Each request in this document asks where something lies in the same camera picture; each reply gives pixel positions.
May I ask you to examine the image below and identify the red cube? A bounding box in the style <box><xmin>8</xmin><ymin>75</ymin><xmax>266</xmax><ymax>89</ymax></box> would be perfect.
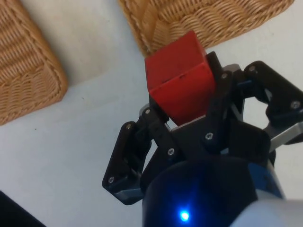
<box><xmin>144</xmin><ymin>30</ymin><xmax>216</xmax><ymax>127</ymax></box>

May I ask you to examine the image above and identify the rectangular wicker basket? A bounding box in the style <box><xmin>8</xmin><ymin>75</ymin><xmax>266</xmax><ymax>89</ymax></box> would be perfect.
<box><xmin>117</xmin><ymin>0</ymin><xmax>295</xmax><ymax>57</ymax></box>
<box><xmin>0</xmin><ymin>0</ymin><xmax>69</xmax><ymax>126</ymax></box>

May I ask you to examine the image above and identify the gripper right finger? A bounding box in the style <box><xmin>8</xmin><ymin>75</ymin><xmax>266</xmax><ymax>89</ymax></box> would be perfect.
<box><xmin>201</xmin><ymin>51</ymin><xmax>303</xmax><ymax>148</ymax></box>

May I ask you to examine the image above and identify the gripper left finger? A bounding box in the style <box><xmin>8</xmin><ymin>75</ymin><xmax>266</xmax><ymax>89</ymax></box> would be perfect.
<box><xmin>102</xmin><ymin>101</ymin><xmax>184</xmax><ymax>206</ymax></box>

